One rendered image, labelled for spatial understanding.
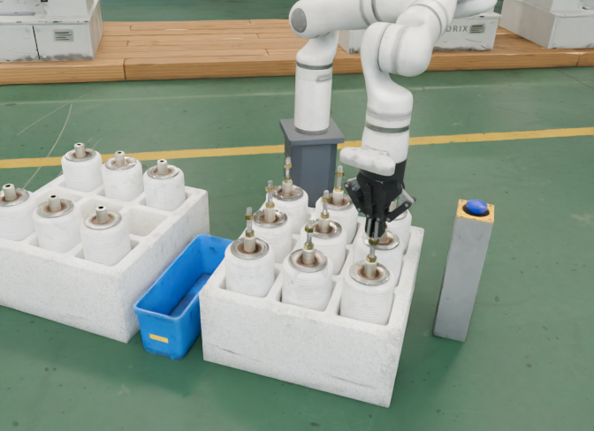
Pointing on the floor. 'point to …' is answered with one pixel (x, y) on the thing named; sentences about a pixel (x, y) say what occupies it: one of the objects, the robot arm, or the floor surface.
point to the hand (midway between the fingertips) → (375, 227)
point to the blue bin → (178, 298)
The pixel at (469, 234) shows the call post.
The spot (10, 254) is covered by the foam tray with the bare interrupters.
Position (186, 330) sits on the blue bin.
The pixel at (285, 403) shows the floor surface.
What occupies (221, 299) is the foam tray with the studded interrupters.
